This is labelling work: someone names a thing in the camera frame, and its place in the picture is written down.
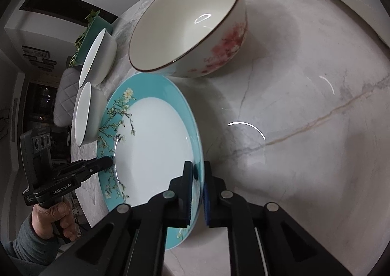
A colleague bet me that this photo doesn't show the teal floral rim plate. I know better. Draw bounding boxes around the teal floral rim plate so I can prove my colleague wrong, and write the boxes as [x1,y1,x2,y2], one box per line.
[97,73,204,250]

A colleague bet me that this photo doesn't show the grey sleeve left forearm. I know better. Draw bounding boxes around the grey sleeve left forearm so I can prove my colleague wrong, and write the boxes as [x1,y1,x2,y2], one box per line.
[4,211,60,275]

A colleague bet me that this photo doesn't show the person's left hand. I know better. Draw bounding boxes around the person's left hand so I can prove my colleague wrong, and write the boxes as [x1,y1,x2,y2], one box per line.
[31,198,77,241]

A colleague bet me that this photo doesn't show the white bowl near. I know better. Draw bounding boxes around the white bowl near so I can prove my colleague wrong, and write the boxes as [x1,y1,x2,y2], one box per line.
[75,82,107,147]

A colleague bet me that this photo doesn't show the white bowl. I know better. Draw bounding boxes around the white bowl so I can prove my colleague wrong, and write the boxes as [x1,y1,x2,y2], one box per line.
[79,28,117,88]
[75,82,107,147]

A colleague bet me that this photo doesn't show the light grey quilted chair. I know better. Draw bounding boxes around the light grey quilted chair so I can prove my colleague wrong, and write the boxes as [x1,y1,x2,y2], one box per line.
[53,67,80,128]

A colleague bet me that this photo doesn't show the white bowl far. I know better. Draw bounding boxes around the white bowl far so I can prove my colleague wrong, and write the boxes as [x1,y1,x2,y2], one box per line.
[79,28,117,88]

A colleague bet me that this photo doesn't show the teal basin with greens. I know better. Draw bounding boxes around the teal basin with greens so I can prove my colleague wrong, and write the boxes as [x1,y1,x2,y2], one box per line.
[68,10,112,67]

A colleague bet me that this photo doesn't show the cream bowl red flowers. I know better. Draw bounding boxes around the cream bowl red flowers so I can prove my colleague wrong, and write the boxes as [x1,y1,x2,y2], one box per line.
[128,0,248,78]

